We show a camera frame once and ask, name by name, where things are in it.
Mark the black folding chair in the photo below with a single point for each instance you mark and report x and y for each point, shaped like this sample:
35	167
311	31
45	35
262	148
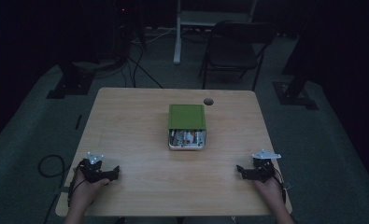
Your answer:
232	53

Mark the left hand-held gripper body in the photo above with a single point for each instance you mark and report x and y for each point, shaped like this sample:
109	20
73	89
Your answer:
92	174

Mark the person's right hand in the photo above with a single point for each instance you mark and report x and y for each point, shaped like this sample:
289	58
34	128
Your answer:
270	191

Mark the pile of small packets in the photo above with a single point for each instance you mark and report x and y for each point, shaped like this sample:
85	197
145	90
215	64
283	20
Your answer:
187	138

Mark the white desk frame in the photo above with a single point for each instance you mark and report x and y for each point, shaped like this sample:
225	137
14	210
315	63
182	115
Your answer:
178	37

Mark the round dark table grommet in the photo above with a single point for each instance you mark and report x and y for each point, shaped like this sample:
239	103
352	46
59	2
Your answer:
208	101

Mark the green drawer box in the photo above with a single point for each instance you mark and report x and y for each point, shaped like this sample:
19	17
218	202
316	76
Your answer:
187	116

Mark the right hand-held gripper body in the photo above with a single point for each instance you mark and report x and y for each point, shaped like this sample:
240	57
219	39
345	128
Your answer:
262	169

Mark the dark equipment rack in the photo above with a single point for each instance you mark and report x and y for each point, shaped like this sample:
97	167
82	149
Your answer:
126	31

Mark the person's left hand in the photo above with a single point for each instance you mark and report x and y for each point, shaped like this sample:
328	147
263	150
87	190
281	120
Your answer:
85	191

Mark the black stand base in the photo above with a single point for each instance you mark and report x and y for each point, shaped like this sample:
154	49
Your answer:
71	84
294	96

